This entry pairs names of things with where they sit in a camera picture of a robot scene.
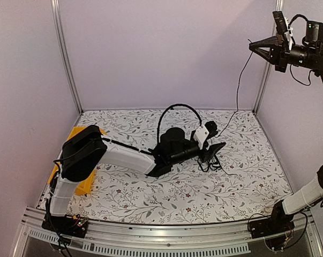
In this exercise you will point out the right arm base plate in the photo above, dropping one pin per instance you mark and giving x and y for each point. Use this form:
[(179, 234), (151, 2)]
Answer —
[(268, 226)]

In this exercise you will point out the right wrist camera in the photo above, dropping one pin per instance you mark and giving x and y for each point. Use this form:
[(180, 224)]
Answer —
[(283, 30)]

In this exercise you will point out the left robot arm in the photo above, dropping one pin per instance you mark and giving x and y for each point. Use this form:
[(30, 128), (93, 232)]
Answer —
[(83, 152)]

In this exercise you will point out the yellow plastic bin near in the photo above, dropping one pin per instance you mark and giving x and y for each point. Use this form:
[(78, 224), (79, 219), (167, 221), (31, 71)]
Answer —
[(83, 188)]

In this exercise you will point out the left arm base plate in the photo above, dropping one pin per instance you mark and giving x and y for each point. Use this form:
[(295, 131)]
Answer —
[(74, 226)]

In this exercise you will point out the right aluminium frame post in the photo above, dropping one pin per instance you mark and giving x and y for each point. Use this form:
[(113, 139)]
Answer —
[(266, 71)]

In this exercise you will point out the yellow plastic bin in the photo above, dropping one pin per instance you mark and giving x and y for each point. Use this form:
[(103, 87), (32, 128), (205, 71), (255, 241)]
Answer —
[(75, 132), (83, 188)]

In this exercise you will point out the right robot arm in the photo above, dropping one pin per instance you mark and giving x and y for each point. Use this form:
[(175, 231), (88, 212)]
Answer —
[(292, 112)]

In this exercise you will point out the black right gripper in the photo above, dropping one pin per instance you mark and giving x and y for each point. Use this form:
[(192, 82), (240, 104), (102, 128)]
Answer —
[(279, 53)]

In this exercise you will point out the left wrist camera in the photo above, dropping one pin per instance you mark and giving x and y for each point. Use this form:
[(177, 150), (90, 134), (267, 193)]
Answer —
[(204, 132)]

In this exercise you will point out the yellow plastic bin far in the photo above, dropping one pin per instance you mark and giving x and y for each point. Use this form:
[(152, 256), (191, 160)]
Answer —
[(75, 132)]

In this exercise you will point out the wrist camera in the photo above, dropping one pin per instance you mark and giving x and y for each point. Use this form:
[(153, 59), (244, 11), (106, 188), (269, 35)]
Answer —
[(204, 132), (283, 30)]

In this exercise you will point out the aluminium frame post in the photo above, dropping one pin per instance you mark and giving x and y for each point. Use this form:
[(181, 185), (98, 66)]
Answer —
[(56, 13), (266, 71)]

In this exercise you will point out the aluminium front rail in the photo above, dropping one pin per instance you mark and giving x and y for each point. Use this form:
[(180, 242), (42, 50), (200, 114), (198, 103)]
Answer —
[(119, 239)]

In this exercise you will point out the floral patterned table mat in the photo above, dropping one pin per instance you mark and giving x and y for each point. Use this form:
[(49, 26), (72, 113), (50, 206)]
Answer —
[(244, 180)]

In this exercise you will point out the left aluminium frame post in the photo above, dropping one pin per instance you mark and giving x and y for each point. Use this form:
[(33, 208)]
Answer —
[(56, 13)]

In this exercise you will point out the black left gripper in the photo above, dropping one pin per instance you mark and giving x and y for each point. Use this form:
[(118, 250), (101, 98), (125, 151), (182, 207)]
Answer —
[(208, 155)]

